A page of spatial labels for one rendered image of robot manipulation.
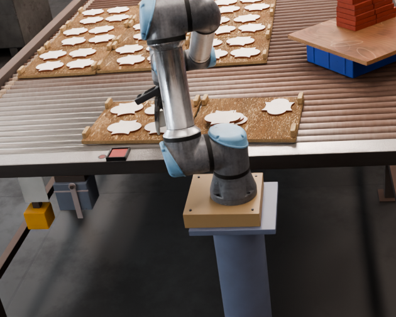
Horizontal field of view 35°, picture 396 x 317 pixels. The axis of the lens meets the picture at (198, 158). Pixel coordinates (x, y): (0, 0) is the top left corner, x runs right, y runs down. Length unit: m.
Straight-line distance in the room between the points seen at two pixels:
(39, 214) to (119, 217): 1.17
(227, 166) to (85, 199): 0.73
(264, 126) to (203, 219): 0.56
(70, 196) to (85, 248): 1.07
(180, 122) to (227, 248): 0.46
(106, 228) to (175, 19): 2.00
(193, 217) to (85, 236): 1.70
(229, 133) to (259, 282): 0.56
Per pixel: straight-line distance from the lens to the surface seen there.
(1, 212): 4.06
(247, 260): 2.11
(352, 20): 2.97
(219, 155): 1.90
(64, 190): 2.47
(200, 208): 1.99
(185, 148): 1.88
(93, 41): 3.58
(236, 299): 2.22
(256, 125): 2.40
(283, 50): 3.15
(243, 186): 1.97
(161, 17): 1.84
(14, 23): 6.55
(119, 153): 2.37
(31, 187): 2.56
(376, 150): 2.25
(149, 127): 2.48
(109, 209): 3.79
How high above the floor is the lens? 2.03
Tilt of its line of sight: 30 degrees down
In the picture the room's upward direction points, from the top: 8 degrees counter-clockwise
